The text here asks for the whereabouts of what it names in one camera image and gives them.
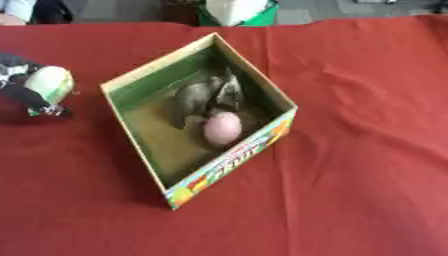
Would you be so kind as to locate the white and green toy vegetable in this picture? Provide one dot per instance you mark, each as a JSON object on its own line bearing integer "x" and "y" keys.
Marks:
{"x": 51, "y": 83}

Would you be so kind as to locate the pink toy egg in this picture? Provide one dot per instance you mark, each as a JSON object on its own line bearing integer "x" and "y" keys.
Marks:
{"x": 222, "y": 129}

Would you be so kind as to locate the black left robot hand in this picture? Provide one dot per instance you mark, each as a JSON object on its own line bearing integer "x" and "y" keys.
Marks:
{"x": 23, "y": 93}

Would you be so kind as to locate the grey soft toy animal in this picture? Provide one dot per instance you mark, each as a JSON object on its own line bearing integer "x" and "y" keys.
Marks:
{"x": 207, "y": 96}

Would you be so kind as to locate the tan cardboard box green inside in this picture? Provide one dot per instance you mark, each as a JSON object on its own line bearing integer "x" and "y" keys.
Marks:
{"x": 175, "y": 150}

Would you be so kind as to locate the green and white bin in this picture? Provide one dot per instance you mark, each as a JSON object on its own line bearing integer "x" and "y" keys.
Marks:
{"x": 236, "y": 12}

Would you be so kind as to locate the person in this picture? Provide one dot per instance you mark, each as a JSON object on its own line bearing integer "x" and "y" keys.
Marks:
{"x": 32, "y": 10}

